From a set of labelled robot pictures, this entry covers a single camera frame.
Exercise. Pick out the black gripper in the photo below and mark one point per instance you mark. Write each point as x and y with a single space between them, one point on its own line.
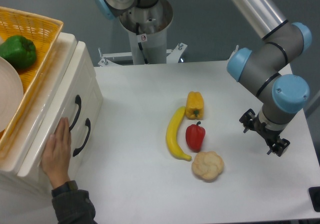
276 144

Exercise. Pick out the black top drawer handle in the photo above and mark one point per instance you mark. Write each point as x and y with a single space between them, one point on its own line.
78 102

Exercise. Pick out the black drawer handle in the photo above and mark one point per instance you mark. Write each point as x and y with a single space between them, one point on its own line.
83 136
78 102

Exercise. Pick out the dark grey sleeved forearm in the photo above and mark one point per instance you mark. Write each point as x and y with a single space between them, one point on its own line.
74 206

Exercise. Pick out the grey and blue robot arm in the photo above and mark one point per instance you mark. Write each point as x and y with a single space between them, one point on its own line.
282 96

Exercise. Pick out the white drawer cabinet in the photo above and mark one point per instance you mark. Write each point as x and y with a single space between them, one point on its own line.
25 133

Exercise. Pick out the person's bare hand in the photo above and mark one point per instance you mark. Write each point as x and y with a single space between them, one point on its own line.
56 155

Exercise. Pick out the round beige bread bun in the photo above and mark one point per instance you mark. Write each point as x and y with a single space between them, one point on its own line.
207 165

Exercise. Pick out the red bell pepper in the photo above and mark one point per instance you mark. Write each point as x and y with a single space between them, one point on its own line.
194 136

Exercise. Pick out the yellow bell pepper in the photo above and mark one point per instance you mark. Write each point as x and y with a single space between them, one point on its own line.
194 106

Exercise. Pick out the black object at table edge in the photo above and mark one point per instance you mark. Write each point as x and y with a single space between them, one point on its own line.
314 193

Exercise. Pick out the yellow banana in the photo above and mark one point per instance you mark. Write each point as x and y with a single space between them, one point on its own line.
171 135

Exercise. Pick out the black wrist watch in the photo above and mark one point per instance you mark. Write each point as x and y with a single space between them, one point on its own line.
66 187

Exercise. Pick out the yellow plastic basket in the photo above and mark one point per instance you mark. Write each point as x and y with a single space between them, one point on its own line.
43 32

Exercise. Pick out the white plate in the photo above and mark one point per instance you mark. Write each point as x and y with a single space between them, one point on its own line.
11 92

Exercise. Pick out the green bell pepper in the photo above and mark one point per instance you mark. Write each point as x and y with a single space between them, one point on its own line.
19 51

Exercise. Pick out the black lower drawer handle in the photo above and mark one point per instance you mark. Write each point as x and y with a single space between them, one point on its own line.
83 136

